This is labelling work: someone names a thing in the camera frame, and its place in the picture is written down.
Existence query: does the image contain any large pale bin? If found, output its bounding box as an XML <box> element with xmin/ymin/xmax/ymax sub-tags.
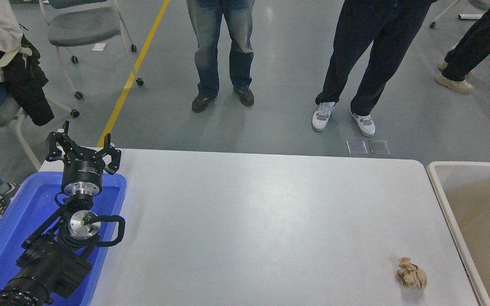
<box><xmin>427</xmin><ymin>161</ymin><xmax>490</xmax><ymax>306</ymax></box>

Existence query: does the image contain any walking person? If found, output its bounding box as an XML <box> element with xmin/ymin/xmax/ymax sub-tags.
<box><xmin>435</xmin><ymin>0</ymin><xmax>490</xmax><ymax>95</ymax></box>

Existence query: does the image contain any grey wheeled chair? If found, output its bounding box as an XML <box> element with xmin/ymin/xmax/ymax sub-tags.
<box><xmin>38</xmin><ymin>0</ymin><xmax>144</xmax><ymax>100</ymax></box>

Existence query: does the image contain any white-framed wheeled chair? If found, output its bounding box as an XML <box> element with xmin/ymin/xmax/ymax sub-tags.
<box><xmin>0</xmin><ymin>94</ymin><xmax>80</xmax><ymax>170</ymax></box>

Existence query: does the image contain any standing person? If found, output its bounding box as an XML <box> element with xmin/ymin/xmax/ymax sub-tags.
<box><xmin>311</xmin><ymin>0</ymin><xmax>438</xmax><ymax>138</ymax></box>
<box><xmin>186</xmin><ymin>0</ymin><xmax>256</xmax><ymax>113</ymax></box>

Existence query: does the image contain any dark jacket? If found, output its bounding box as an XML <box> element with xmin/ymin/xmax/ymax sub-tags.
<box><xmin>0</xmin><ymin>34</ymin><xmax>55</xmax><ymax>127</ymax></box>

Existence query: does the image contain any crumpled tan paper ball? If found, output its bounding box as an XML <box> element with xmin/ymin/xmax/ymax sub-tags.
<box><xmin>396</xmin><ymin>257</ymin><xmax>428</xmax><ymax>291</ymax></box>

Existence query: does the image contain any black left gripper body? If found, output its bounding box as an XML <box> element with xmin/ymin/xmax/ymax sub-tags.
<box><xmin>60</xmin><ymin>147</ymin><xmax>108</xmax><ymax>190</ymax></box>

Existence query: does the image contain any white-legged wheeled chair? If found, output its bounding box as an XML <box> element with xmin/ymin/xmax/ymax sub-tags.
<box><xmin>429</xmin><ymin>0</ymin><xmax>490</xmax><ymax>60</ymax></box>

